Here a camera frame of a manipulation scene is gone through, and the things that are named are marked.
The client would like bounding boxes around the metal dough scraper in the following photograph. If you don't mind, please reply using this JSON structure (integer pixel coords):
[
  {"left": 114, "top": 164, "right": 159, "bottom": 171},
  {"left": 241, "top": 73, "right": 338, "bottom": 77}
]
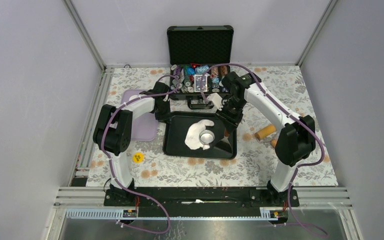
[{"left": 211, "top": 130, "right": 233, "bottom": 153}]

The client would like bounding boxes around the yellow round token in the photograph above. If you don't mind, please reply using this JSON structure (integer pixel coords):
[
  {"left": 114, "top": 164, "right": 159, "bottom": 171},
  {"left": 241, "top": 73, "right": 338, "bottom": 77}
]
[{"left": 132, "top": 152, "right": 144, "bottom": 164}]

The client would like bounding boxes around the black poker chip case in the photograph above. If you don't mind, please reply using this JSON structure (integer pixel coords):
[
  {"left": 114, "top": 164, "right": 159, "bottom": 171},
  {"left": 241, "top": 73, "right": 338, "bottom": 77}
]
[{"left": 166, "top": 25, "right": 234, "bottom": 110}]

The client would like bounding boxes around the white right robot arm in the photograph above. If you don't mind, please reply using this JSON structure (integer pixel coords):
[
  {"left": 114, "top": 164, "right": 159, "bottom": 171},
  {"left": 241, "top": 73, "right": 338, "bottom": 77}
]
[{"left": 207, "top": 72, "right": 320, "bottom": 206}]

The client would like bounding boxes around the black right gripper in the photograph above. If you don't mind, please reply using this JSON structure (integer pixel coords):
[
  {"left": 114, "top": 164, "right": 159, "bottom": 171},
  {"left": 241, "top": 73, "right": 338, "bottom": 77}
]
[{"left": 214, "top": 96, "right": 247, "bottom": 135}]

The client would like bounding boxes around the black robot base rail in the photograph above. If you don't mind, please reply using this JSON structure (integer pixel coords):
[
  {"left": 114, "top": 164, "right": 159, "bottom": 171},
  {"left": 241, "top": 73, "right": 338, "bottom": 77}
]
[{"left": 103, "top": 186, "right": 300, "bottom": 208}]

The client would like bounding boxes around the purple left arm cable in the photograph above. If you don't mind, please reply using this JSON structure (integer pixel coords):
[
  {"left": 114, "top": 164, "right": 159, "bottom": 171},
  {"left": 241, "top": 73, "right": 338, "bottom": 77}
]
[{"left": 99, "top": 66, "right": 183, "bottom": 236}]

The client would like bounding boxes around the small white dough piece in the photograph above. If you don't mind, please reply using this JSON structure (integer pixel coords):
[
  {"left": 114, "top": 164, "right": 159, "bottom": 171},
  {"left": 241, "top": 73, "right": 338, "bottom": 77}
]
[{"left": 129, "top": 95, "right": 141, "bottom": 102}]

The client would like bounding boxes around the wooden rolling pin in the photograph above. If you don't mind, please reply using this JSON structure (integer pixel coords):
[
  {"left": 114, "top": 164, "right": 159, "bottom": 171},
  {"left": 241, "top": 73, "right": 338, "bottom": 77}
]
[{"left": 254, "top": 124, "right": 279, "bottom": 148}]

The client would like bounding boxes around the round metal cutter ring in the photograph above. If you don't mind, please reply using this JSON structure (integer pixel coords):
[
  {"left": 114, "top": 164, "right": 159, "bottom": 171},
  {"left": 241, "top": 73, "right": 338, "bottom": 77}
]
[{"left": 199, "top": 129, "right": 215, "bottom": 145}]

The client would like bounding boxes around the blue playing card deck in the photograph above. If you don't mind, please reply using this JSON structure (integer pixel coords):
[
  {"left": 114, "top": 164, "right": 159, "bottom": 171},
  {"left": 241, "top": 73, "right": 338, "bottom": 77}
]
[{"left": 193, "top": 74, "right": 209, "bottom": 93}]

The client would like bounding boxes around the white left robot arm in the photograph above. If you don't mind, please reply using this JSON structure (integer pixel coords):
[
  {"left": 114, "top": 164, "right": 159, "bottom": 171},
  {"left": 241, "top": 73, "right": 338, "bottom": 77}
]
[{"left": 92, "top": 81, "right": 177, "bottom": 206}]

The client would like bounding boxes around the purple plastic tray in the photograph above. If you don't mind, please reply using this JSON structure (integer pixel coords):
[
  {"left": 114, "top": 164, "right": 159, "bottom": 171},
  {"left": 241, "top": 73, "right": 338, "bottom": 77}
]
[{"left": 120, "top": 89, "right": 158, "bottom": 142}]

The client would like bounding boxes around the white dough disc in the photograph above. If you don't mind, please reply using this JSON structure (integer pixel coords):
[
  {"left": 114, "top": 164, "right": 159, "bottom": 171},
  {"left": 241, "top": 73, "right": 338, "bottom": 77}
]
[{"left": 184, "top": 119, "right": 215, "bottom": 150}]

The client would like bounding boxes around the black baking tray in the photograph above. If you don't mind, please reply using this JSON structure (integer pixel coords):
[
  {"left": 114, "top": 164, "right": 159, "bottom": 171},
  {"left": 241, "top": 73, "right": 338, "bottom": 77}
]
[{"left": 162, "top": 111, "right": 237, "bottom": 160}]

